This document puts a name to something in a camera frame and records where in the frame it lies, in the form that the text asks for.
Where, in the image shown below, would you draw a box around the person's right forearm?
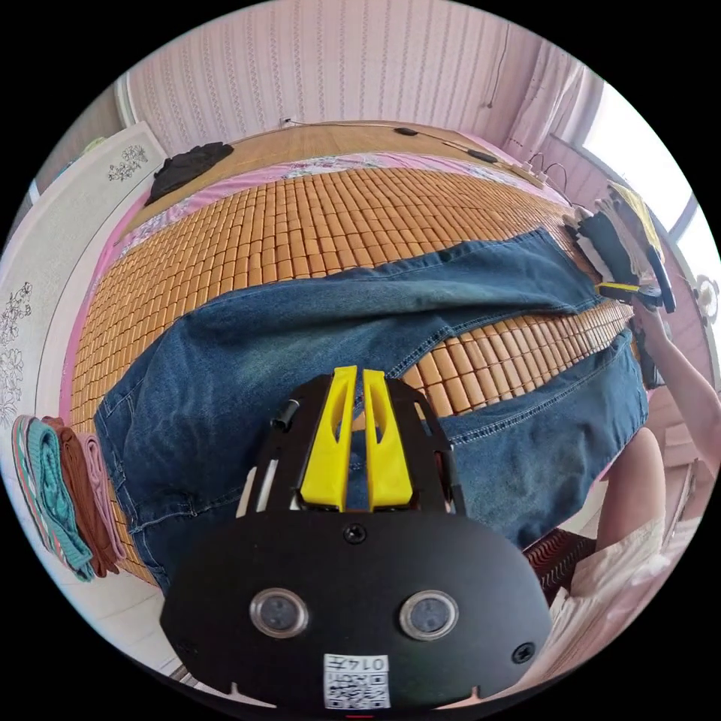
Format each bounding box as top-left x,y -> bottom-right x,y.
653,333 -> 721,481

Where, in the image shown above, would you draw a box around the window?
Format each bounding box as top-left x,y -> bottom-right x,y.
583,81 -> 721,316

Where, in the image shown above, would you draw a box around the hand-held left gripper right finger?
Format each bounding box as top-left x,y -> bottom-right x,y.
363,369 -> 415,511

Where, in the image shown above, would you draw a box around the black garment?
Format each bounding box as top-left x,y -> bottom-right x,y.
144,141 -> 235,207

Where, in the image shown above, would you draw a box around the bed with woven mat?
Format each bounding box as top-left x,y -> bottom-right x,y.
59,121 -> 641,590

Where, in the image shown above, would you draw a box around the pile of clothes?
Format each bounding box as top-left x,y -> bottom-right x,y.
11,415 -> 128,582
566,179 -> 667,284

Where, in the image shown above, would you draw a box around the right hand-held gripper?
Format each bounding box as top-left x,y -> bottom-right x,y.
596,246 -> 677,315

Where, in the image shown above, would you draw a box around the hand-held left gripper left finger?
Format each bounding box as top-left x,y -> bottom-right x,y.
300,366 -> 357,511

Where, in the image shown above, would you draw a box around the person's right hand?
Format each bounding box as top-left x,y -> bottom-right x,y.
628,306 -> 674,391

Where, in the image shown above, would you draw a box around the blue jeans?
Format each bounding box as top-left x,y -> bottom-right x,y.
94,227 -> 650,593

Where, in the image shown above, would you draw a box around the person's body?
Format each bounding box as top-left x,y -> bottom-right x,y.
509,430 -> 721,702

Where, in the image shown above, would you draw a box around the white power strip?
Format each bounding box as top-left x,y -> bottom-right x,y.
508,160 -> 551,188

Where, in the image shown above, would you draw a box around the white headboard with flower print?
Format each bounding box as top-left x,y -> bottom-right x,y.
0,121 -> 170,430

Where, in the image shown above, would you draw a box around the pink curtain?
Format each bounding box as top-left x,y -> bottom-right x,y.
504,39 -> 599,165

